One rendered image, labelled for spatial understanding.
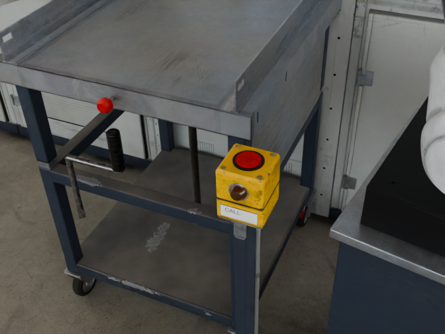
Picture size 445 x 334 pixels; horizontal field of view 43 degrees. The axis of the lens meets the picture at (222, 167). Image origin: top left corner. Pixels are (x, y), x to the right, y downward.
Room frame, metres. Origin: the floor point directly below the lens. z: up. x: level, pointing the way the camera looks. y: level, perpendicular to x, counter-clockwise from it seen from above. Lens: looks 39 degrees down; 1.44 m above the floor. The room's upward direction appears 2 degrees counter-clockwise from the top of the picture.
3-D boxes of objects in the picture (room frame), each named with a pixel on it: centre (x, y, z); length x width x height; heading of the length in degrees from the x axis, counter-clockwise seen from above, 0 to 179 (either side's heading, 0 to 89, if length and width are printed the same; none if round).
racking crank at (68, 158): (1.04, 0.30, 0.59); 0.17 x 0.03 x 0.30; 66
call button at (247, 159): (0.69, -0.04, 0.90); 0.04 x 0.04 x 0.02
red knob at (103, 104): (1.01, 0.23, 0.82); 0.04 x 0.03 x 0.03; 155
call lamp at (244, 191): (0.65, -0.02, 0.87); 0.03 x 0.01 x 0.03; 65
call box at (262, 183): (0.69, -0.04, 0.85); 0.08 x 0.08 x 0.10; 65
